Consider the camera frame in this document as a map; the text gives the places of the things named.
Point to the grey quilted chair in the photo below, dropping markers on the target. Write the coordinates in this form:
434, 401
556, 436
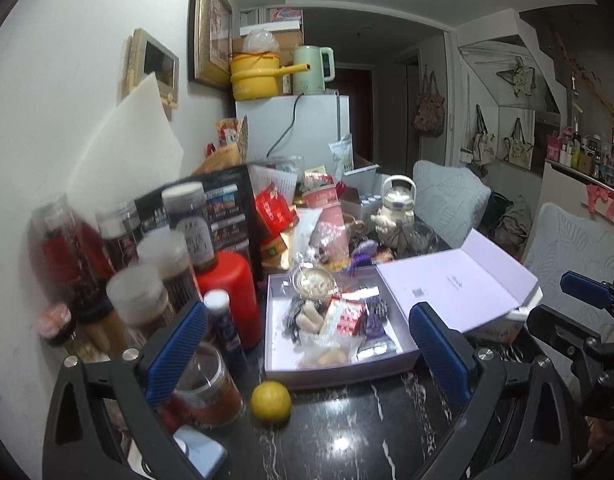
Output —
452, 200
567, 245

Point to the pink plastic bag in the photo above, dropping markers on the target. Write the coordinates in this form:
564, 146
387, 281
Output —
329, 232

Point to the clear jar black label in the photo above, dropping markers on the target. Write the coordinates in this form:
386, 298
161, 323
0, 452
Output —
119, 240

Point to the white tote bag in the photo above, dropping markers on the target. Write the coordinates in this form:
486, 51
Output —
482, 145
518, 147

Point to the light blue flat box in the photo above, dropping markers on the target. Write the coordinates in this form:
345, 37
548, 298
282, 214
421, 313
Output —
207, 452

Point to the clear glass cup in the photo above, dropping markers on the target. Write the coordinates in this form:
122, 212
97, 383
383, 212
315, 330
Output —
424, 240

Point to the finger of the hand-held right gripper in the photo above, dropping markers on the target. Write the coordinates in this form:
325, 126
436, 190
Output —
584, 286
557, 322

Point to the green electric kettle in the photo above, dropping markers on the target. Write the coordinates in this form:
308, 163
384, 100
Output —
309, 72

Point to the brown patterned tote bag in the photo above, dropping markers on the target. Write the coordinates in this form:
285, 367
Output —
429, 110

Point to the row of small bottles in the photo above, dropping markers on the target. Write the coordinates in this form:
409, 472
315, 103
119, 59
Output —
587, 152

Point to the orange green snack box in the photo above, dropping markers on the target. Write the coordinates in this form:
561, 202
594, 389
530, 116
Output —
273, 252

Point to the white mini fridge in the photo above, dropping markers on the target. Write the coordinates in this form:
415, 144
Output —
297, 125

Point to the blue tube white cap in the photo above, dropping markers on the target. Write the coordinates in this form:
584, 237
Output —
227, 330

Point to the yellow lemon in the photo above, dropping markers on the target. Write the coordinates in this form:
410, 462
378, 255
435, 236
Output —
271, 402

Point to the brown paper bag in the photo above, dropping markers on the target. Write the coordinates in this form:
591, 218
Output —
227, 155

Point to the wooden framed wall screen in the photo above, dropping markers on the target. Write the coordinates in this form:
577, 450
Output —
157, 65

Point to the red white sachet packet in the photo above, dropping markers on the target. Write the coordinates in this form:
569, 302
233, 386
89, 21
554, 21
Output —
347, 317

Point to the cardboard boxes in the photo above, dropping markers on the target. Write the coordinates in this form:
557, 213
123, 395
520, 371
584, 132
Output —
287, 35

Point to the pink cup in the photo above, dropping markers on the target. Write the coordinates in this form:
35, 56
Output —
322, 197

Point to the clear jar red dried contents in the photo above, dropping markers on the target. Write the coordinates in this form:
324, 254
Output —
62, 255

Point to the red snack bag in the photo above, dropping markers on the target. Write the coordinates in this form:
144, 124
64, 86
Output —
274, 210

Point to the lavender gift box with lid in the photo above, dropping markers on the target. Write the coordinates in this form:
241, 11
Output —
467, 280

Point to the clear bag of jute twine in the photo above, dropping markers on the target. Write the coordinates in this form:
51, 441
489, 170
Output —
314, 282

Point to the dark green bag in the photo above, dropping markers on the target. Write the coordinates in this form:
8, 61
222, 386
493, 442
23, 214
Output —
499, 207

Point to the pink bow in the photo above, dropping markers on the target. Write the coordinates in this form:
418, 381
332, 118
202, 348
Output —
604, 197

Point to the yellow jar black lid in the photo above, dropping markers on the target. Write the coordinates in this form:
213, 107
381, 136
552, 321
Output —
102, 330

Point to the clear zip bag of snacks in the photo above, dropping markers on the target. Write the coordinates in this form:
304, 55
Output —
327, 355

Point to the printed tissue box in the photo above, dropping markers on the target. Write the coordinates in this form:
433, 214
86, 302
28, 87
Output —
492, 332

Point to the clear jar dark brown label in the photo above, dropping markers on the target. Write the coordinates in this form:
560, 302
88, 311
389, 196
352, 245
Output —
177, 280

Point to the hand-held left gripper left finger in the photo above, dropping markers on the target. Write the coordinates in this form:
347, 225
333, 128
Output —
179, 350

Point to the purple ribbon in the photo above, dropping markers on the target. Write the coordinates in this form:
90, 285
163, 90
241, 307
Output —
362, 260

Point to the purple white snack packet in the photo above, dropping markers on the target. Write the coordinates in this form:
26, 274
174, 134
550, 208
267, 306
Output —
374, 332

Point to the pink lid jar pale slices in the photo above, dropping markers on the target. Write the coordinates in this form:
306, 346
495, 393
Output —
57, 322

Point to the gold picture frame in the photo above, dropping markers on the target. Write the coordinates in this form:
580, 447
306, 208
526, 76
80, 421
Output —
212, 30

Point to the black white gingham scrunchie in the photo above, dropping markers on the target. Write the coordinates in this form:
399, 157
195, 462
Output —
377, 305

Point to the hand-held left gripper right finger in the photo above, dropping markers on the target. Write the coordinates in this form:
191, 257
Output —
439, 350

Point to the black printed pouch bag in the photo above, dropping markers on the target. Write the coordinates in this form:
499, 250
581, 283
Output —
227, 210

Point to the brown powder jar white label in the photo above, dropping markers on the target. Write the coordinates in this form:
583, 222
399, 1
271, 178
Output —
137, 300

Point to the red canister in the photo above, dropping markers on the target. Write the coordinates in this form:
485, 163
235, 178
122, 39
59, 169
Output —
232, 295

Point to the white plush figure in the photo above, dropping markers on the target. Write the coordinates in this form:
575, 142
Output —
387, 225

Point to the white open box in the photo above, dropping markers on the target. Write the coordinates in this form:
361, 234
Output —
359, 195

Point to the green white pouch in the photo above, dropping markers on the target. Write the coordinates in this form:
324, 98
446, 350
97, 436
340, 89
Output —
342, 155

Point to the white board sheet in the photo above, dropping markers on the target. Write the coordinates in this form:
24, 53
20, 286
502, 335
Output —
137, 145

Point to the beige plush toy gingham cloth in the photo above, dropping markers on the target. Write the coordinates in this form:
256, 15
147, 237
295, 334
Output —
309, 317

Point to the white counter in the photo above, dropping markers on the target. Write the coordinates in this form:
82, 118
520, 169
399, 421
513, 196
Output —
562, 180

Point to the clear plastic bag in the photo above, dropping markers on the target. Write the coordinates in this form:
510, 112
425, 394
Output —
259, 40

